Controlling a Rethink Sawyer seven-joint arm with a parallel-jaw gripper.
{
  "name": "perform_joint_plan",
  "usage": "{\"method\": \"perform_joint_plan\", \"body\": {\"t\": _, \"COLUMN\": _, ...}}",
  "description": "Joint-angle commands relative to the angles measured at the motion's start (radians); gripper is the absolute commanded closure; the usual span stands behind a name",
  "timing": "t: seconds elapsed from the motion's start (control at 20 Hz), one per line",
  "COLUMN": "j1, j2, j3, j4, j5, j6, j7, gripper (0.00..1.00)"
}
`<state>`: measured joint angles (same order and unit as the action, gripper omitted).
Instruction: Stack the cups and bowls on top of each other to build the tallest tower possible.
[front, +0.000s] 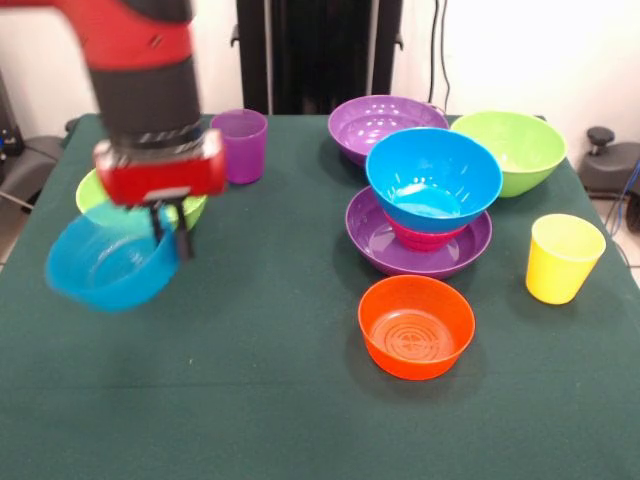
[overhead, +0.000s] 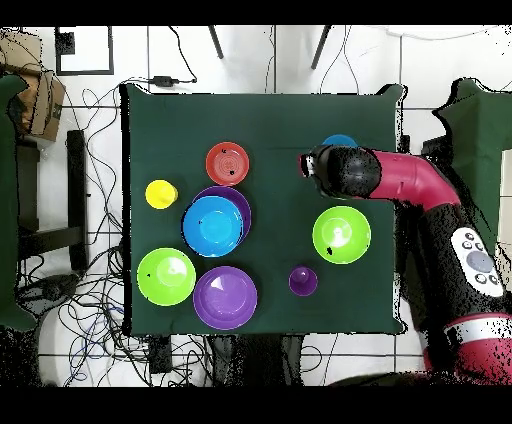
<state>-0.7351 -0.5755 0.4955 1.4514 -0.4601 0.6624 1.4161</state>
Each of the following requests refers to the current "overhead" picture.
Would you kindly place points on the shallow ribbed blue bowl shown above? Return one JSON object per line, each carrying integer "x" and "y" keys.
{"x": 340, "y": 140}

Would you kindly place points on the purple plastic bowl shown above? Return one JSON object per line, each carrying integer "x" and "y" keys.
{"x": 244, "y": 204}
{"x": 226, "y": 300}

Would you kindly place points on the orange ribbed plastic bowl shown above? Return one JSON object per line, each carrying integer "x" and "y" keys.
{"x": 227, "y": 164}

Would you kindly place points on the green plastic bowl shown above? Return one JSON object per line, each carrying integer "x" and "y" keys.
{"x": 166, "y": 278}
{"x": 342, "y": 236}

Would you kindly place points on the deep blue plastic bowl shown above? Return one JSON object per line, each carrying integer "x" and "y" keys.
{"x": 214, "y": 226}

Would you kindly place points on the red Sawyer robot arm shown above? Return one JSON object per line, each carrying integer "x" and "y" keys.
{"x": 412, "y": 180}

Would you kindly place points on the purple plastic cup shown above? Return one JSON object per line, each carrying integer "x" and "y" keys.
{"x": 302, "y": 280}

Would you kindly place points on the black tripod leg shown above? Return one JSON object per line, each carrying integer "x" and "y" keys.
{"x": 216, "y": 42}
{"x": 320, "y": 46}

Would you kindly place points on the dark green tablecloth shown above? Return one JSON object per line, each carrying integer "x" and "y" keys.
{"x": 480, "y": 140}
{"x": 180, "y": 132}
{"x": 8, "y": 200}

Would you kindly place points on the yellow plastic cup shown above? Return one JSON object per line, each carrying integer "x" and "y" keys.
{"x": 160, "y": 194}

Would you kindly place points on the black power adapter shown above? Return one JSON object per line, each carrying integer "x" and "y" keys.
{"x": 163, "y": 80}

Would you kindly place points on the white boxes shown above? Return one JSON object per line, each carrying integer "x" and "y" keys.
{"x": 506, "y": 200}

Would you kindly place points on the brown cardboard box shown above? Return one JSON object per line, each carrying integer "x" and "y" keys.
{"x": 44, "y": 108}

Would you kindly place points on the black stand foot with knob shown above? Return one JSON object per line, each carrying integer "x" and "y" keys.
{"x": 52, "y": 287}

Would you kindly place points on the black square frame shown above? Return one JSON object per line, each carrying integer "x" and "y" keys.
{"x": 110, "y": 52}

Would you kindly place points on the black bench frame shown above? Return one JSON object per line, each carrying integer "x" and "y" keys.
{"x": 78, "y": 200}

